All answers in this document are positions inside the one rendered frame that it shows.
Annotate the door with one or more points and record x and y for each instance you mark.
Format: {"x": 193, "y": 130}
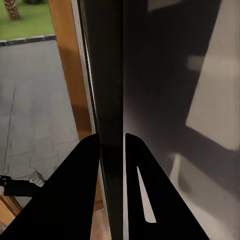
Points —
{"x": 43, "y": 107}

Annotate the poster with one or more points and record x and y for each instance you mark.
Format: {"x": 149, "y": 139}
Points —
{"x": 102, "y": 36}

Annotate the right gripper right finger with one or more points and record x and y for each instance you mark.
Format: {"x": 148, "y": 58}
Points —
{"x": 174, "y": 220}

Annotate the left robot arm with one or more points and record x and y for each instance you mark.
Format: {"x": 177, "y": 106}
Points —
{"x": 21, "y": 188}

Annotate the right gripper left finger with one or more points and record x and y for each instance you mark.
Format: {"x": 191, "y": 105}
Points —
{"x": 63, "y": 207}

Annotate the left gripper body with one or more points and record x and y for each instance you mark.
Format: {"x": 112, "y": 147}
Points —
{"x": 27, "y": 189}

